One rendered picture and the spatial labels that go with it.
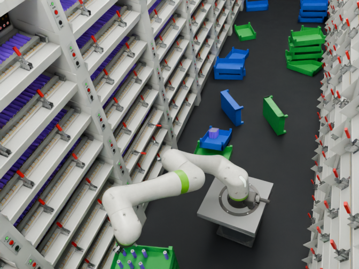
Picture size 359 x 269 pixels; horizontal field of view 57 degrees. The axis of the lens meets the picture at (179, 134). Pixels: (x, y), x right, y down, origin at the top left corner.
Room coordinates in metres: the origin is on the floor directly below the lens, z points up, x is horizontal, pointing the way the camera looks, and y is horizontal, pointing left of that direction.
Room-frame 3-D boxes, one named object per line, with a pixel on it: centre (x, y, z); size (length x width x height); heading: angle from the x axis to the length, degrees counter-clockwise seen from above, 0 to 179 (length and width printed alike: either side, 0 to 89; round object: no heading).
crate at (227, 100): (2.29, -0.52, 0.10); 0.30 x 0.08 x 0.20; 13
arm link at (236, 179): (1.17, -0.27, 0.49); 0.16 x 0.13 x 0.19; 30
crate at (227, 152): (1.83, -0.23, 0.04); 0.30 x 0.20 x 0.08; 63
